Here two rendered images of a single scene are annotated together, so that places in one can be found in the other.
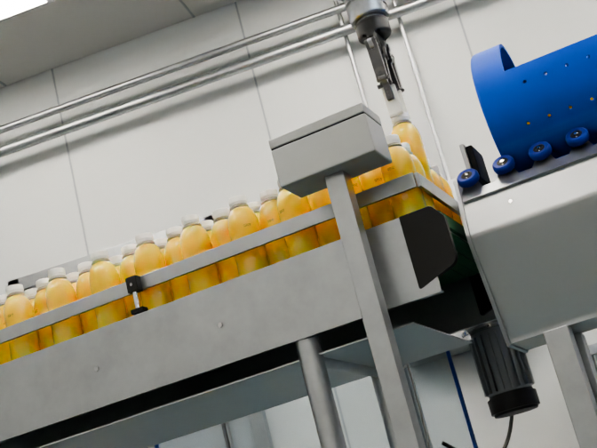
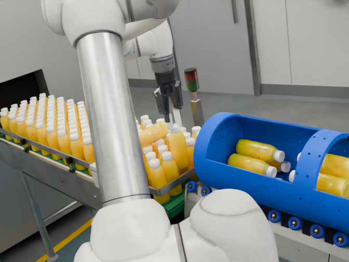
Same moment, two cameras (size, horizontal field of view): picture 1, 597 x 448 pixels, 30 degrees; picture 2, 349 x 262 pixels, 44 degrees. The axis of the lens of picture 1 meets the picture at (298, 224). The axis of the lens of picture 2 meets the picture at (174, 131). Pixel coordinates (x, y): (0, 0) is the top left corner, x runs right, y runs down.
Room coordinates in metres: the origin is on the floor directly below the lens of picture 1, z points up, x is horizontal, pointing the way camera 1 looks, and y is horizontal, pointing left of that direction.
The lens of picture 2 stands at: (0.83, -1.05, 1.81)
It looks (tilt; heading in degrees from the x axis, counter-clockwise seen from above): 23 degrees down; 30
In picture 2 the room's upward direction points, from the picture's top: 11 degrees counter-clockwise
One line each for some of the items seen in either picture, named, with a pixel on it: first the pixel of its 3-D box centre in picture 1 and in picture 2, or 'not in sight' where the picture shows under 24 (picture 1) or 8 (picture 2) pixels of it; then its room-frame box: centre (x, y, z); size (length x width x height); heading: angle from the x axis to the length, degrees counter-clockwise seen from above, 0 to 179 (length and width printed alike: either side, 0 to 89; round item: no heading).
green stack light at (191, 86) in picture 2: not in sight; (192, 83); (2.68, -0.15, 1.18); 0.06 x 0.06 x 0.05
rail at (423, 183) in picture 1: (446, 200); (195, 169); (2.23, -0.31, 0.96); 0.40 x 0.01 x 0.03; 160
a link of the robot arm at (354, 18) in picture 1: (367, 11); (162, 63); (2.22, -0.27, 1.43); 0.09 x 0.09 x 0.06
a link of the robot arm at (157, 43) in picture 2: not in sight; (153, 35); (2.21, -0.25, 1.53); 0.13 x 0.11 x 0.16; 122
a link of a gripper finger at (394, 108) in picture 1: (392, 100); (169, 121); (2.20, -0.26, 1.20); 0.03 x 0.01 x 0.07; 70
